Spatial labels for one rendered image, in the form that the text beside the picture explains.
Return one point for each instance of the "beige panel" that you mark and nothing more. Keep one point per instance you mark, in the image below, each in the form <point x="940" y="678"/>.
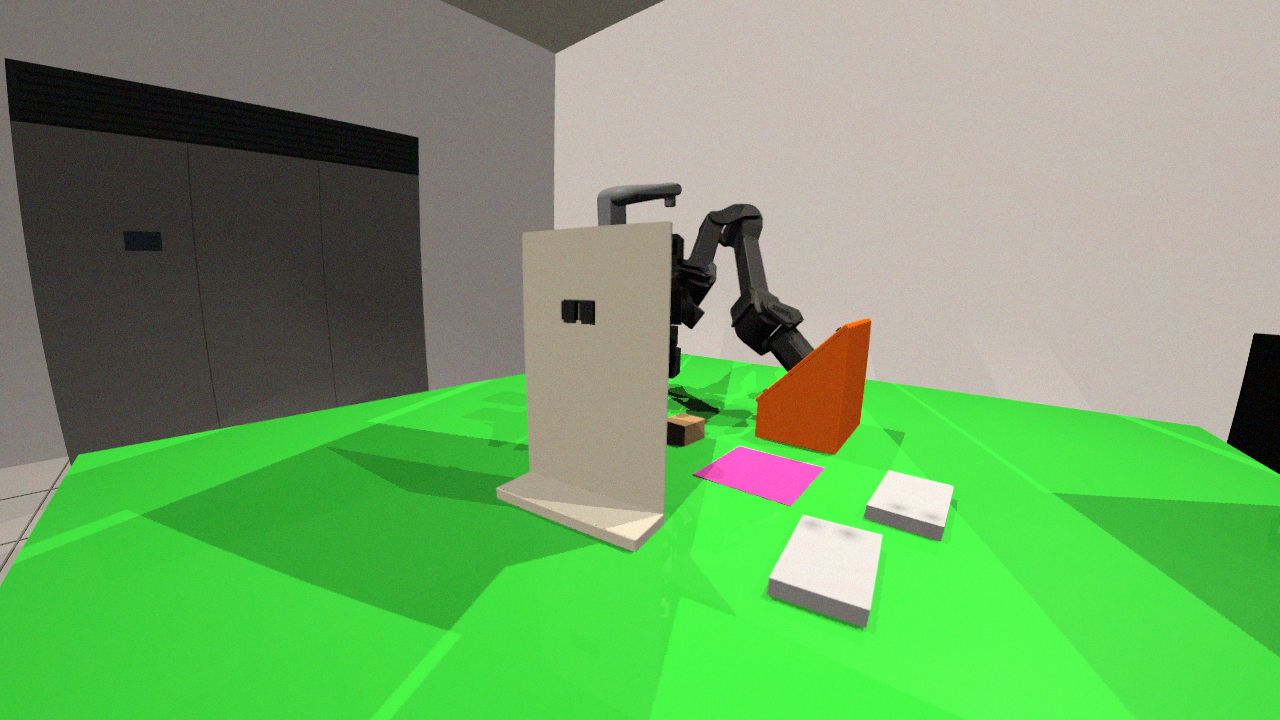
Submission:
<point x="597" y="304"/>

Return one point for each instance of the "pink flat square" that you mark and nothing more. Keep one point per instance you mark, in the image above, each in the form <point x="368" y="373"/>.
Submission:
<point x="766" y="475"/>

